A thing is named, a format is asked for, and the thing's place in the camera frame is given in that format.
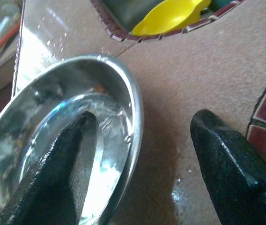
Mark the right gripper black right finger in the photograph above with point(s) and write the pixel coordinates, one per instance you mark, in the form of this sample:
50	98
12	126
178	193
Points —
229	164

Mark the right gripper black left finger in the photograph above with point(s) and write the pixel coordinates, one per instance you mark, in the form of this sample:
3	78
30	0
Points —
53	175

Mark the round steel plate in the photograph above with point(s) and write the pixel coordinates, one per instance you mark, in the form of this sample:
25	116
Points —
53	93

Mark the yellow plastic bowl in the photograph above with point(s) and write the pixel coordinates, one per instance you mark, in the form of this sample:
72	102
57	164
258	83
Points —
170	21

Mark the blue plastic cup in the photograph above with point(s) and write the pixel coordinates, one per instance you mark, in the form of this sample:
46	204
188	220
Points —
222	2

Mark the stainless steel sink basin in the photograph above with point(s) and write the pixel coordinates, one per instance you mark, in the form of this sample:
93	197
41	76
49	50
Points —
128	11

